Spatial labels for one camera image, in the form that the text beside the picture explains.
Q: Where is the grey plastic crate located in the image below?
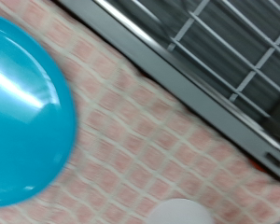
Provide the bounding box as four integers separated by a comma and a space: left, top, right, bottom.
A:
57, 0, 280, 185

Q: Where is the blue plate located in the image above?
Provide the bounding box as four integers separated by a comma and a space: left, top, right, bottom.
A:
0, 12, 78, 209

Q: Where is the grey drain tray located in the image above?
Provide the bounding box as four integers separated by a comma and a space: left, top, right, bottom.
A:
108, 0, 280, 147

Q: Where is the pink checked cloth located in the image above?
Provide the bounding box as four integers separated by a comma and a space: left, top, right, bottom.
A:
0, 0, 280, 224

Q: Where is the metal wire dish rack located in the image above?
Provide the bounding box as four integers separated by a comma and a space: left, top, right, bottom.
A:
92, 0, 280, 157

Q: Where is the white mug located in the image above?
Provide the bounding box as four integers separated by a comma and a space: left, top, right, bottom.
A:
146, 199, 216, 224

